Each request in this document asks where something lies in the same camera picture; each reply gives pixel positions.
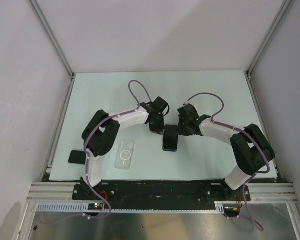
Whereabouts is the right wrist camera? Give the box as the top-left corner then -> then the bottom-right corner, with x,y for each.
177,103 -> 199,122

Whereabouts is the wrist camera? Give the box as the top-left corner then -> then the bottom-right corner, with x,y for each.
177,103 -> 199,122
152,96 -> 170,117

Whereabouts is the clear magsafe phone case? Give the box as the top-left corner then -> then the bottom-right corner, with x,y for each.
115,140 -> 135,170

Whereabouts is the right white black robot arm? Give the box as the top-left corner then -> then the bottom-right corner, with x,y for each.
178,114 -> 275,201

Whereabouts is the black smartphone blue edge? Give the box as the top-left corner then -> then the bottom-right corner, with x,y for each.
162,124 -> 178,152

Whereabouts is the left aluminium frame post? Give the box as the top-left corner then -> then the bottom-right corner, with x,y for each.
27,0 -> 75,80

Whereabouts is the aluminium front frame rail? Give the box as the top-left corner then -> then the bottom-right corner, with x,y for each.
27,182 -> 299,204

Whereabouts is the aluminium frame post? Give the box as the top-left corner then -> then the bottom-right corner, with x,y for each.
27,0 -> 75,80
246,0 -> 295,78

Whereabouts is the right aluminium frame post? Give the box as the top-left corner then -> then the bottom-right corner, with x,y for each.
246,0 -> 295,78

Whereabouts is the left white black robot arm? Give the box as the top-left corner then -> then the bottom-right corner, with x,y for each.
81,102 -> 168,200

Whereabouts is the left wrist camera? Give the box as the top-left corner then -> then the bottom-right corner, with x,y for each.
152,96 -> 170,117

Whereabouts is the white slotted cable duct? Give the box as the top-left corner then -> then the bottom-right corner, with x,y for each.
36,202 -> 227,215

